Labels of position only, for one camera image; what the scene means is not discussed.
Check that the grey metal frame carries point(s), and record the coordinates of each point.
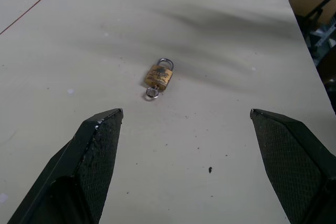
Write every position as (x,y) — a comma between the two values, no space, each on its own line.
(321,41)

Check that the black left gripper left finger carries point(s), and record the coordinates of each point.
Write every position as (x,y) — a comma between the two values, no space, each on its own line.
(78,171)

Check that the brass padlock with steel shackle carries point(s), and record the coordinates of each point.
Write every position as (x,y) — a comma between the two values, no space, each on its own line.
(158,75)

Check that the brown cardboard box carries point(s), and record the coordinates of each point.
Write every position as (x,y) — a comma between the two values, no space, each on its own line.
(305,1)

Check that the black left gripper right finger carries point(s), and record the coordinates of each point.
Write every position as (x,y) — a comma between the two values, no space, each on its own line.
(294,166)

